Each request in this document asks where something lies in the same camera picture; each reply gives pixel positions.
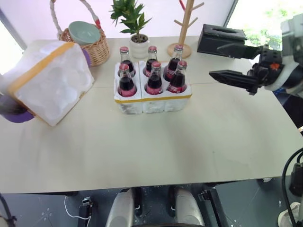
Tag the white foam box yellow tape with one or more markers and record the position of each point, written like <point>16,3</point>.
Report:
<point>50,87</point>

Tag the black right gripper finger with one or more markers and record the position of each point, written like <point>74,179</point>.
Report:
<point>234,79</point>
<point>239,50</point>

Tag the glass cola bottle red cap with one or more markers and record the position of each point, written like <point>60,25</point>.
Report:
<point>126,63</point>
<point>154,82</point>
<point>151,60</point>
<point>126,85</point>
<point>174,63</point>
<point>178,81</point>

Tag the black table frame leg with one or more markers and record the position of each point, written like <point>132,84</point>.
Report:
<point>211,208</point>

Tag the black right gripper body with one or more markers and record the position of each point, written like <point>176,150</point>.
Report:
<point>270,62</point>

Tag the silver rounded robot leg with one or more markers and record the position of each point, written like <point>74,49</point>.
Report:
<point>120,210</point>
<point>188,208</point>

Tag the wooden branch rack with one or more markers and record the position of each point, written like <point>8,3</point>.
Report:
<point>183,28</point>

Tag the purple gloved right hand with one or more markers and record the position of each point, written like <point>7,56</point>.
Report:
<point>16,116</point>

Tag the black tissue box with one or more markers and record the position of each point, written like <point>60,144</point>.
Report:
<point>213,40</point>

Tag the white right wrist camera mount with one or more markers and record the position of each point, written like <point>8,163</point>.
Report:
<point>281,78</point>

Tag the purple gloved left hand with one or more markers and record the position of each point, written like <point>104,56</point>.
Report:
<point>87,58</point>

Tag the white foam crate yellow tape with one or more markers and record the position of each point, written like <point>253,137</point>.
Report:
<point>154,104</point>

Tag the pale green bowl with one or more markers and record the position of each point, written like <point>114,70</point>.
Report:
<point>85,33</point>

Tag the white sneaker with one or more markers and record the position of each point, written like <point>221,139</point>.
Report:
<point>287,215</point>

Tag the black floor connector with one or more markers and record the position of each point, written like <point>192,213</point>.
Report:
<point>86,205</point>

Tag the green plant in white pot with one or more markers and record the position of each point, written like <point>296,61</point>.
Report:
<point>138,46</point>

